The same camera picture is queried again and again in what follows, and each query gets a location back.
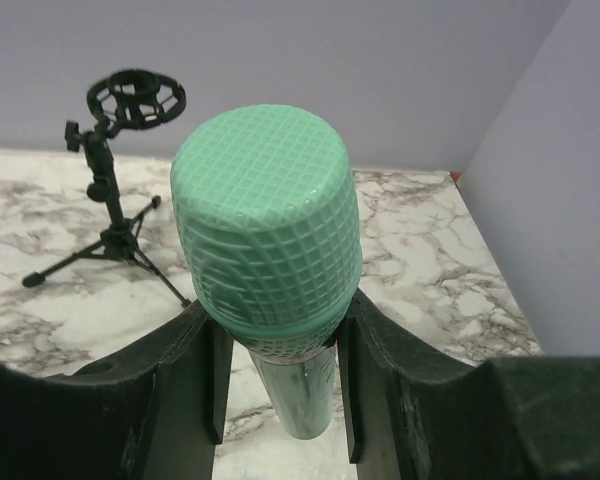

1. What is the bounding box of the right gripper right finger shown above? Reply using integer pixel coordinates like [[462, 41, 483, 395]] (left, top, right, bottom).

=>
[[337, 292, 600, 479]]

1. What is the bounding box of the mint green microphone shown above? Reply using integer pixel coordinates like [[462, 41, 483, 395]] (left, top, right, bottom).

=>
[[170, 104, 363, 440]]

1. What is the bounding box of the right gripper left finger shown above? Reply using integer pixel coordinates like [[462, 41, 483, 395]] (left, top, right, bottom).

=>
[[0, 303, 231, 479]]

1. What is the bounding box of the black tripod shock mount stand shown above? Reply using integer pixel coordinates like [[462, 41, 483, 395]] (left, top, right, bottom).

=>
[[21, 68, 190, 307]]

